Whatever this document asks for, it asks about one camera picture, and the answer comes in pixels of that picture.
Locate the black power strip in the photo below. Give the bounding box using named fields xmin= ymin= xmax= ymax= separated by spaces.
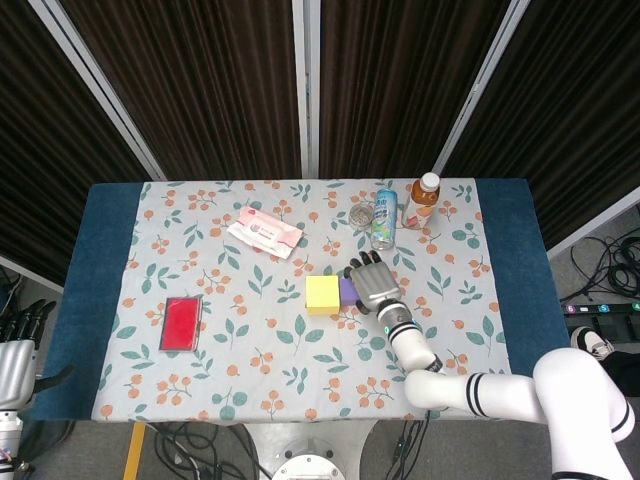
xmin=562 ymin=299 xmax=640 ymax=317

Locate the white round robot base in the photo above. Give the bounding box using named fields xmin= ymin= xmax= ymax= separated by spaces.
xmin=272 ymin=423 xmax=362 ymax=480

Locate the white black sneaker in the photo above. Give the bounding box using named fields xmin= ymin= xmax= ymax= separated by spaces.
xmin=569 ymin=325 xmax=615 ymax=359

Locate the floral fruit print tablecloth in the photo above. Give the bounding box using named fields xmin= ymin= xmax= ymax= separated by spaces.
xmin=92 ymin=178 xmax=511 ymax=426

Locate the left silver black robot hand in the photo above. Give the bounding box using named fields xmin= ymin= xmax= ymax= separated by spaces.
xmin=0 ymin=299 xmax=76 ymax=412

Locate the light blue drink can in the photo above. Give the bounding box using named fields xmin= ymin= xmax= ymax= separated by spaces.
xmin=370 ymin=188 xmax=399 ymax=251

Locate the small clear round jar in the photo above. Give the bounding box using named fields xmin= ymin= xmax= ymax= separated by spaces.
xmin=348 ymin=202 xmax=375 ymax=229

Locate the red ink pad case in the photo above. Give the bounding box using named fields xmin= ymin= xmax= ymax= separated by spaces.
xmin=158 ymin=296 xmax=204 ymax=352

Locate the dark blue table cover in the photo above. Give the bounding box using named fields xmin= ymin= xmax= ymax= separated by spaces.
xmin=27 ymin=177 xmax=571 ymax=424

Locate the black floor cable bundle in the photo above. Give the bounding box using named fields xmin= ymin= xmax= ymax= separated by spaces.
xmin=569 ymin=228 xmax=640 ymax=306
xmin=359 ymin=419 xmax=434 ymax=480
xmin=152 ymin=422 xmax=274 ymax=480

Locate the yellow strip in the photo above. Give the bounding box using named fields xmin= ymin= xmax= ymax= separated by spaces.
xmin=122 ymin=423 xmax=147 ymax=480

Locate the pink white wet wipes pack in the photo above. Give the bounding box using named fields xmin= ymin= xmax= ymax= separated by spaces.
xmin=226 ymin=205 xmax=306 ymax=260

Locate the black trouser leg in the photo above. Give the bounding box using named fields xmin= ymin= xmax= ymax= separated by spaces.
xmin=598 ymin=348 xmax=640 ymax=399

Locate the dark ribbed partition panel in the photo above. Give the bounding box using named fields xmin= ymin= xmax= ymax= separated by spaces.
xmin=432 ymin=0 xmax=640 ymax=259
xmin=29 ymin=0 xmax=308 ymax=181
xmin=304 ymin=0 xmax=512 ymax=179
xmin=0 ymin=0 xmax=157 ymax=294

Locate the tea bottle with white cap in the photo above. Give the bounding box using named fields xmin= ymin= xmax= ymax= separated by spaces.
xmin=402 ymin=172 xmax=442 ymax=230

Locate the large yellow cube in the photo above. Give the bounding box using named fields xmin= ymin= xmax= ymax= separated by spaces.
xmin=305 ymin=274 xmax=341 ymax=317

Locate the purple cube block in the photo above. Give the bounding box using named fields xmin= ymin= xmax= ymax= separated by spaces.
xmin=339 ymin=277 xmax=362 ymax=306

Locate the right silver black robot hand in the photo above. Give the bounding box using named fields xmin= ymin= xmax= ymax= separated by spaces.
xmin=342 ymin=249 xmax=404 ymax=314

